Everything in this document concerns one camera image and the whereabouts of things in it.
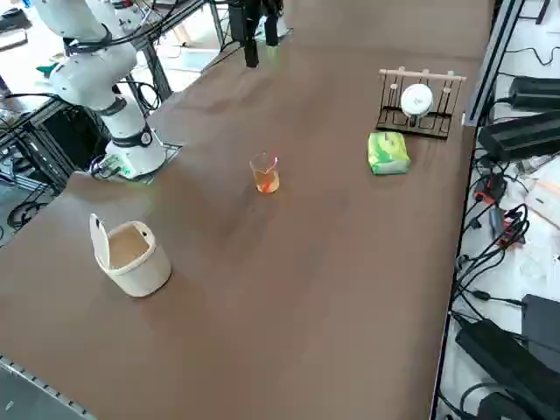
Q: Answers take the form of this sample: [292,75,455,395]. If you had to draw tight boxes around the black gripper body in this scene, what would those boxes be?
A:
[227,0,284,17]

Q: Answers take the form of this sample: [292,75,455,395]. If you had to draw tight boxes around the glass measuring cup orange solution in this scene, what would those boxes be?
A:
[248,151,281,195]

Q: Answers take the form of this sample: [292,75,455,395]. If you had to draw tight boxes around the green tissue packet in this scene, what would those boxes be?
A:
[366,131,412,176]

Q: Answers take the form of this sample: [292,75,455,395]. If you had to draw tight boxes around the cream trash bin with lid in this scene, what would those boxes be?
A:
[89,213,172,298]

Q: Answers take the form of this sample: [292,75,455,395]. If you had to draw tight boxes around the red black plug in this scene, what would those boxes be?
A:
[498,213,529,249]
[474,174,508,205]

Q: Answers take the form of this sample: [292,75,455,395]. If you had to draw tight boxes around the black power adapter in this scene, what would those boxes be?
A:
[454,318,560,420]
[477,109,560,162]
[508,75,560,111]

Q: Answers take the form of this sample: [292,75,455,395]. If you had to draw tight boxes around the white cardboard box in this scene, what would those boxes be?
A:
[524,168,560,228]

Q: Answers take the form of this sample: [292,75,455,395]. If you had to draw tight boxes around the black box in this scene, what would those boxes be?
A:
[521,293,560,362]

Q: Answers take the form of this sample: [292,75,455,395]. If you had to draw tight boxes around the grey aluminium frame leg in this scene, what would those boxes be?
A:
[133,37,174,106]

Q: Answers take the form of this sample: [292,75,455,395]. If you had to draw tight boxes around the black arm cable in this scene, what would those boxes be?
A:
[63,0,207,56]

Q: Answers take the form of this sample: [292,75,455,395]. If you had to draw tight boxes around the aluminium camera post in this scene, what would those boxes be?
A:
[462,0,526,129]

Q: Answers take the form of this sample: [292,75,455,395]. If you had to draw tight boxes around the aluminium stand frame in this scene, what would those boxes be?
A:
[0,94,110,198]

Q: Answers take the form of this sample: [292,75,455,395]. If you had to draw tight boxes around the aluminium table edge rail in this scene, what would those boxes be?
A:
[0,353,100,420]

